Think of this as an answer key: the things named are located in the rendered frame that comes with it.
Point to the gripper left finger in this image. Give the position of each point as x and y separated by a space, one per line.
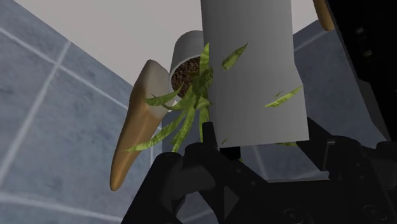
173 186

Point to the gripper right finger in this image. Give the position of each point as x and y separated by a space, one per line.
353 173

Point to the tan and white tapered leg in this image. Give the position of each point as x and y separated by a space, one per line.
136 130
324 15

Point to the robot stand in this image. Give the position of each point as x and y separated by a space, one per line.
369 77

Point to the green plant in white pot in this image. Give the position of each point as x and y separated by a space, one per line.
186 46

